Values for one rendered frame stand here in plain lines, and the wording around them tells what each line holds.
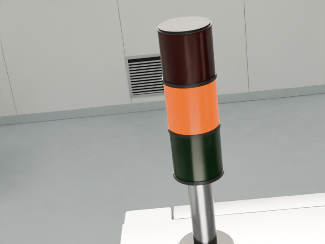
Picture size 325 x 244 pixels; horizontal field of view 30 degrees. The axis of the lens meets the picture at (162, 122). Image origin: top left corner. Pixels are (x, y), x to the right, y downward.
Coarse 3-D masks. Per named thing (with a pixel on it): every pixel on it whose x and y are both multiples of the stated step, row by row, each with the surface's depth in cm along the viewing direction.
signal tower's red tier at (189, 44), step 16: (208, 32) 53; (160, 48) 54; (176, 48) 52; (192, 48) 52; (208, 48) 53; (176, 64) 53; (192, 64) 53; (208, 64) 54; (176, 80) 54; (192, 80) 54
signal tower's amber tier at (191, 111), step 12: (216, 84) 56; (168, 96) 55; (180, 96) 54; (192, 96) 54; (204, 96) 54; (216, 96) 56; (168, 108) 56; (180, 108) 55; (192, 108) 55; (204, 108) 55; (216, 108) 56; (168, 120) 57; (180, 120) 55; (192, 120) 55; (204, 120) 55; (216, 120) 56; (180, 132) 56; (192, 132) 56; (204, 132) 56
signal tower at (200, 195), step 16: (192, 16) 56; (160, 32) 53; (176, 32) 52; (192, 32) 52; (208, 80) 54; (192, 192) 60; (208, 192) 60; (192, 208) 61; (208, 208) 61; (192, 224) 62; (208, 224) 61; (192, 240) 65; (208, 240) 62; (224, 240) 64
